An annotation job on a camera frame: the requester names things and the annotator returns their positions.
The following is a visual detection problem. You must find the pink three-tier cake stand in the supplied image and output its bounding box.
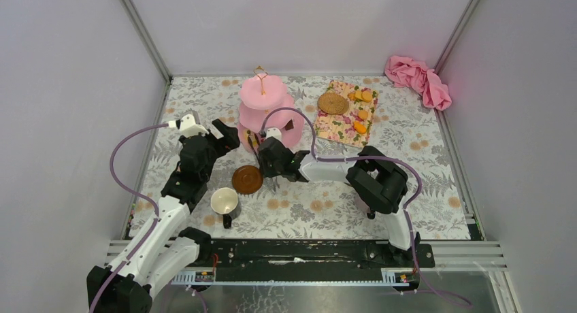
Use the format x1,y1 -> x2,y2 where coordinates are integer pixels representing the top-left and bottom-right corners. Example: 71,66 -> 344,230
237,66 -> 304,152

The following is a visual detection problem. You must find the orange star cookie toy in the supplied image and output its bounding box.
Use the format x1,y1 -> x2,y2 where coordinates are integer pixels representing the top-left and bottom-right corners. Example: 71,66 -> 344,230
353,121 -> 367,135

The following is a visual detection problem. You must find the floral tablecloth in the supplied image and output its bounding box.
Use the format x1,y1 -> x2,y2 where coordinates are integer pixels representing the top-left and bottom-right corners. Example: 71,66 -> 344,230
163,76 -> 470,240

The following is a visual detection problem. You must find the brown saucer left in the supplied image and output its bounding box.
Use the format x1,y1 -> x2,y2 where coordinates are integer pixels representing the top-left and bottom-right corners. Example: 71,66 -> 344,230
231,165 -> 263,195

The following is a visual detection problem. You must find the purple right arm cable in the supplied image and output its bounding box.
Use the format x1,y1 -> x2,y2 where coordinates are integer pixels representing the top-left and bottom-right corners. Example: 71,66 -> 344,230
260,107 -> 474,310

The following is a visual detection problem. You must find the round woven brown coaster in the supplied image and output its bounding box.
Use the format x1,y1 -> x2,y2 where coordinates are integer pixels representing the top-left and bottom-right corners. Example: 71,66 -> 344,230
317,92 -> 349,115

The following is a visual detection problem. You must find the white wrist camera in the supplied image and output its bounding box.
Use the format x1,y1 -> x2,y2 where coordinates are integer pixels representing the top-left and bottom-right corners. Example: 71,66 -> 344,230
265,127 -> 282,142
167,114 -> 210,138

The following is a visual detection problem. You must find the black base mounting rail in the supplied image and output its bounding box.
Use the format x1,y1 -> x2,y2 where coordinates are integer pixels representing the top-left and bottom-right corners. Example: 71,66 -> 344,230
176,239 -> 435,286

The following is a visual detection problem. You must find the cream mug black handle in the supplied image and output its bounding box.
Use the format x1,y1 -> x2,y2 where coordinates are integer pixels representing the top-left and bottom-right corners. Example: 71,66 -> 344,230
210,187 -> 242,229

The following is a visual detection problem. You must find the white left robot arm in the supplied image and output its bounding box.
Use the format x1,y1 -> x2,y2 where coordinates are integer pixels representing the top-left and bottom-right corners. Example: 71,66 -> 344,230
86,114 -> 241,312

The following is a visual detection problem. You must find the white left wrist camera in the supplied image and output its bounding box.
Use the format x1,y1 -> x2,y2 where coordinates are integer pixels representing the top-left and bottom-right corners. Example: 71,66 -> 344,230
167,114 -> 210,138

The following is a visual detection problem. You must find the yellow cake piece toy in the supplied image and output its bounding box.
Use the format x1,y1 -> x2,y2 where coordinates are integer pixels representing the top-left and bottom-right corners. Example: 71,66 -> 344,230
248,137 -> 259,150

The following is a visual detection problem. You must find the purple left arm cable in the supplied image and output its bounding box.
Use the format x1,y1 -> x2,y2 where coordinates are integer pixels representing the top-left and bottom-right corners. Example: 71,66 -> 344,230
89,122 -> 181,313

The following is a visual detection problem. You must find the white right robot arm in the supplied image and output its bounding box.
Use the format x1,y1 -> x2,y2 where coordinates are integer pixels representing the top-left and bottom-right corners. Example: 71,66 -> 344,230
258,137 -> 418,267

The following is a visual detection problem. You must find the small orange cookie toy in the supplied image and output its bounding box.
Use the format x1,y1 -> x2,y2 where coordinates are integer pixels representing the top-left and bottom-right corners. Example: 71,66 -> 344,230
357,110 -> 369,120

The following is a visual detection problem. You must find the crumpled pink cloth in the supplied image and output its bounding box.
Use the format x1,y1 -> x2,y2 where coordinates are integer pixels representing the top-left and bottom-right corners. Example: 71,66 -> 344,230
384,55 -> 452,111

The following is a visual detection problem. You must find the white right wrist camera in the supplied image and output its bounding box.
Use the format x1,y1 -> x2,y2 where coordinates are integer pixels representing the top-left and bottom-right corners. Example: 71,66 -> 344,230
265,127 -> 282,142

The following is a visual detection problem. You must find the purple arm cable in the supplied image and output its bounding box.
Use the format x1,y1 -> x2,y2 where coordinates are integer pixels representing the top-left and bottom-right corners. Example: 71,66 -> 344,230
260,107 -> 474,310
89,122 -> 181,313

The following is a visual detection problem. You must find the round orange cookie toy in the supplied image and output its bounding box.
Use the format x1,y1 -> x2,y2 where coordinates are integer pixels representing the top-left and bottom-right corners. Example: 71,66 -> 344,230
361,90 -> 373,102

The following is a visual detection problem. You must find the floral rectangular serving tray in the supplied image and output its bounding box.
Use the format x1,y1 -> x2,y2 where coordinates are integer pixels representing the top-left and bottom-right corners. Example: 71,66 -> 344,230
314,80 -> 378,148

